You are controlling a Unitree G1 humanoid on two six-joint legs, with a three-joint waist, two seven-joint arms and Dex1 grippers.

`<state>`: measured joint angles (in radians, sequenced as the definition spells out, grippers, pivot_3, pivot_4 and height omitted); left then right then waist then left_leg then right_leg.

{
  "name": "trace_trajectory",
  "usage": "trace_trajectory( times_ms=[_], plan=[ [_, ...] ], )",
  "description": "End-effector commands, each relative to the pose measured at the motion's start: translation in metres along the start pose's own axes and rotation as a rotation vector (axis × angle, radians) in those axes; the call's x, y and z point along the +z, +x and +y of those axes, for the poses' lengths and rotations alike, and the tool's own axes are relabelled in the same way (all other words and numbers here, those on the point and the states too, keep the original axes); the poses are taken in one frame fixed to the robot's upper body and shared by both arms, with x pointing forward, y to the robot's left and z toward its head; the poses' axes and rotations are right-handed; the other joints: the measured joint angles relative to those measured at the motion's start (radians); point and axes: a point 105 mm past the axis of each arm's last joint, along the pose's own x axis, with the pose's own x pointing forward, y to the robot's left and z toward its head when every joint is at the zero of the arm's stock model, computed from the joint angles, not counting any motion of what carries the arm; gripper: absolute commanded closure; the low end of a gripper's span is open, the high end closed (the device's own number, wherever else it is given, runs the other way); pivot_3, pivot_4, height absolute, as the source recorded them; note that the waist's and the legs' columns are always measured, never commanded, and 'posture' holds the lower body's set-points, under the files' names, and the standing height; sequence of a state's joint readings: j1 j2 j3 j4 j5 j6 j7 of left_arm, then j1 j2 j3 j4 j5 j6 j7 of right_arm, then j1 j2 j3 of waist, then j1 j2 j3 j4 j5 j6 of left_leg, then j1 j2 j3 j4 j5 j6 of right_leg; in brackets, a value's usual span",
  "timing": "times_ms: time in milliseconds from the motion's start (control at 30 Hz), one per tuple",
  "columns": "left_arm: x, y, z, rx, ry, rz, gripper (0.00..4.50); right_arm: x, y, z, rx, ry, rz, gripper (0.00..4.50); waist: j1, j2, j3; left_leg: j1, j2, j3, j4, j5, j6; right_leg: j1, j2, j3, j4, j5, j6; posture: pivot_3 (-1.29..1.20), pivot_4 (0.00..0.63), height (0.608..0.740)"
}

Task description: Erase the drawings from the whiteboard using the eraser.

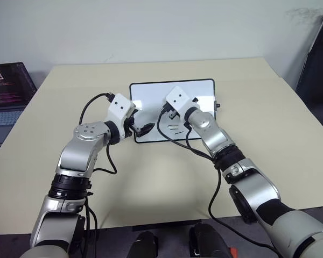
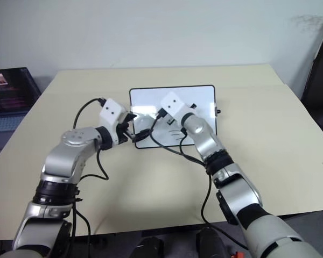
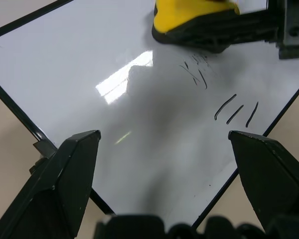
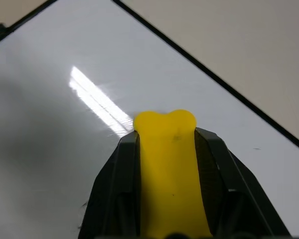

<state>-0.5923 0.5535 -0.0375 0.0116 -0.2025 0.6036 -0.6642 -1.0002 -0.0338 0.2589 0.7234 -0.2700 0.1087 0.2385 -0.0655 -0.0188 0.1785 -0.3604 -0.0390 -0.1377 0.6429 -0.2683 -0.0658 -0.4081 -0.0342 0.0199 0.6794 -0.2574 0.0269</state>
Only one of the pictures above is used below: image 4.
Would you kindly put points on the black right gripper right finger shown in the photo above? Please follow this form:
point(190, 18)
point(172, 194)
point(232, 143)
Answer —
point(229, 174)

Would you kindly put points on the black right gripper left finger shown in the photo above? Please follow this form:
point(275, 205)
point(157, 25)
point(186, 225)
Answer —
point(114, 184)

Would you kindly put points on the yellow bone-shaped eraser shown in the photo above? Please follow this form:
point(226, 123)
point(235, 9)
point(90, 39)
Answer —
point(168, 174)

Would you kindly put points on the black-framed whiteboard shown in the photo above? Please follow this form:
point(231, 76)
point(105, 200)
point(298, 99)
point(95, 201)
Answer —
point(64, 124)

